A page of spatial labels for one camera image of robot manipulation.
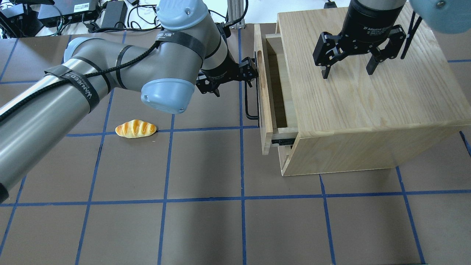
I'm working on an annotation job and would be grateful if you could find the wooden drawer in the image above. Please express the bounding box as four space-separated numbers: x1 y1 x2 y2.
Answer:
254 24 298 155

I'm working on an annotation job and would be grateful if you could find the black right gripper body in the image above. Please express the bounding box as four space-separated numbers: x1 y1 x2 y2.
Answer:
313 0 406 63

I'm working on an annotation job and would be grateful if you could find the aluminium frame post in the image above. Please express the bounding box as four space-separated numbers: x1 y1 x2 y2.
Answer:
227 0 247 29

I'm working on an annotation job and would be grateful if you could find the black network switch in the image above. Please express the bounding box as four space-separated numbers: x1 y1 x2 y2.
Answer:
38 0 102 27

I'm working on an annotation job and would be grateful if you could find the black drawer handle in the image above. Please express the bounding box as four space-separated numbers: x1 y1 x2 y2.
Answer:
244 57 259 121

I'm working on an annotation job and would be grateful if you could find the toy bread roll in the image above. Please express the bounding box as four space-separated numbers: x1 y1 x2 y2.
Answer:
115 119 158 139

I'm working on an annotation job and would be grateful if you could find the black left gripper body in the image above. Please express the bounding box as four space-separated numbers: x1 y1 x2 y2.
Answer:
196 59 241 92

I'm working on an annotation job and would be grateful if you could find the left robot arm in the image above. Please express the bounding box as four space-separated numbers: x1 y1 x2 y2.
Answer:
0 0 259 202

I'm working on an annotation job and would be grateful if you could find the wooden drawer cabinet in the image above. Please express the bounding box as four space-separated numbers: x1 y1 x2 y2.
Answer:
277 7 471 176

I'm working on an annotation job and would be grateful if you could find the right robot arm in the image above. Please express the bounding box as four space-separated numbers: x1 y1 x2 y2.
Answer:
313 0 471 79

